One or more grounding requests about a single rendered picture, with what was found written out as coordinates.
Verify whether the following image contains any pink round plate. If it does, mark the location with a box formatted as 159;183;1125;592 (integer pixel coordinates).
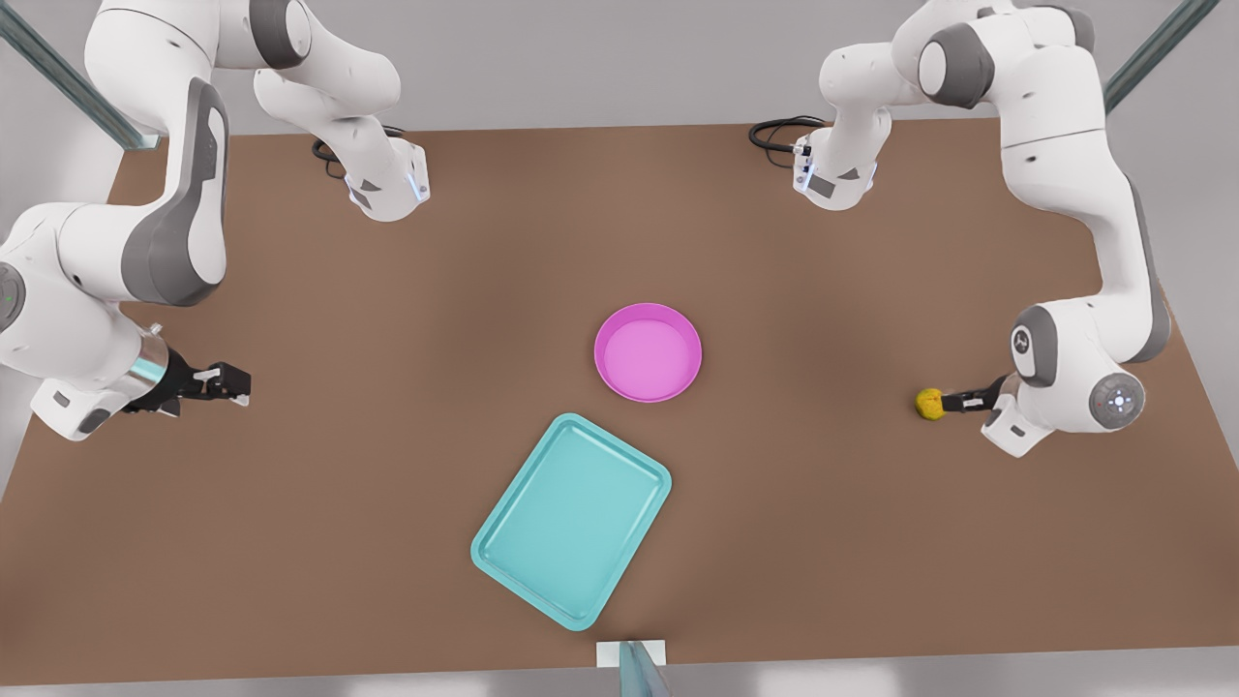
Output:
593;302;704;405

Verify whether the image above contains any teal rectangular tray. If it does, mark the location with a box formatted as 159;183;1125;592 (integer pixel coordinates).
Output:
470;412;674;633

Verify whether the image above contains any black cable loop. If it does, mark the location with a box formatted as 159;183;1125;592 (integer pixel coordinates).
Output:
311;124;408;182
747;115;830;172

